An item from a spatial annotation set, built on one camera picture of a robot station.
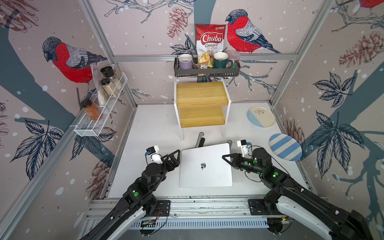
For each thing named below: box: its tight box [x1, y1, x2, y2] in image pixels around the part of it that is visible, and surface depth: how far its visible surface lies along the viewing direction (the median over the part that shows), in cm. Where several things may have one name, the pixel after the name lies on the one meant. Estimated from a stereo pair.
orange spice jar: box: [80, 99, 102, 121], surface depth 68 cm
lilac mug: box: [178, 53, 193, 70], surface depth 85 cm
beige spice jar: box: [100, 78, 119, 98], surface depth 79 cm
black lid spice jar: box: [100, 66, 123, 91], surface depth 81 cm
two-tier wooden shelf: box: [173, 79, 231, 141], surface depth 83 cm
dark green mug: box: [213, 51, 233, 69], surface depth 85 cm
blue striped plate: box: [269, 133, 303, 162], surface depth 97 cm
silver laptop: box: [179, 143, 233, 188], surface depth 83 cm
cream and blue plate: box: [246, 106, 276, 128], surface depth 116 cm
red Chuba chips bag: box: [195, 23, 227, 55], surface depth 81 cm
